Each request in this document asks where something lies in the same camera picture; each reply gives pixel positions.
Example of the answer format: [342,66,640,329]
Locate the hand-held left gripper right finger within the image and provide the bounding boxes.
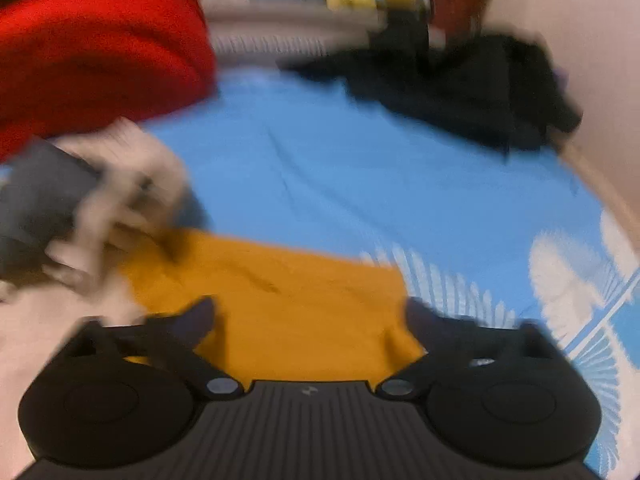
[376,299,571,402]

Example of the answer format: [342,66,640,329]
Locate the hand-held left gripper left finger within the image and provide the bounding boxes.
[50,297,246,402]

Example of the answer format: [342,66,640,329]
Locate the beige and yellow jacket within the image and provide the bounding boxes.
[0,120,426,461]

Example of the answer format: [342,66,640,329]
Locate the black clothes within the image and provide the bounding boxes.
[280,35,583,156]

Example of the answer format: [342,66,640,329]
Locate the blue and white printed bedsheet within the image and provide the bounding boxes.
[0,67,640,480]

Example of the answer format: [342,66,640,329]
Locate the red folded blanket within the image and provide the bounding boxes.
[0,0,218,161]

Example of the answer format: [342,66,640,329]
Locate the grey window ledge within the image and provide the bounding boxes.
[205,7,388,63]

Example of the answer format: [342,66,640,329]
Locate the wooden bed side rail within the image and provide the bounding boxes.
[550,130,640,246]

